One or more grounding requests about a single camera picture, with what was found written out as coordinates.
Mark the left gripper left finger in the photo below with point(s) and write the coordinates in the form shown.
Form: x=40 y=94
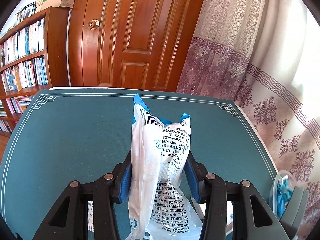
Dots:
x=67 y=218

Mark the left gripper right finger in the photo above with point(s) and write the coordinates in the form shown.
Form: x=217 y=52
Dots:
x=252 y=216

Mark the blue soda cracker packet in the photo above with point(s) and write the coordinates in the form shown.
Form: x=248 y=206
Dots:
x=283 y=195

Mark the white plastic packet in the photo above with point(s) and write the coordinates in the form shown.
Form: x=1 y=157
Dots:
x=157 y=207

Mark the white blue medicine box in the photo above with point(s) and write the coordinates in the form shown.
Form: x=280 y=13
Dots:
x=214 y=215

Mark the teal table mat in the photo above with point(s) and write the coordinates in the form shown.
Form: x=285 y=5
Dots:
x=69 y=134

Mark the wooden bookshelf with books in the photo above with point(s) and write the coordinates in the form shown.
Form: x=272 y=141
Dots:
x=33 y=58

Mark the white purple patterned curtain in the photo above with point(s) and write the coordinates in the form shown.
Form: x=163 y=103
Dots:
x=264 y=55

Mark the brown wooden door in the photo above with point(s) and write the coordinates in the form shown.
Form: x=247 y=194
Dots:
x=139 y=44

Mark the brass door knob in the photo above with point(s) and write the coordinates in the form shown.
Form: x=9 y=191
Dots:
x=93 y=24

